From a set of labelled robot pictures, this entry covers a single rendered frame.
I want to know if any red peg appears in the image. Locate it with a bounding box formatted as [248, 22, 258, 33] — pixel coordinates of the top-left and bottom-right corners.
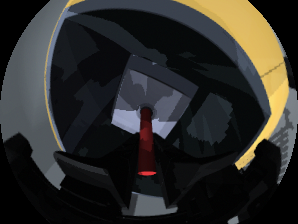
[137, 108, 157, 176]

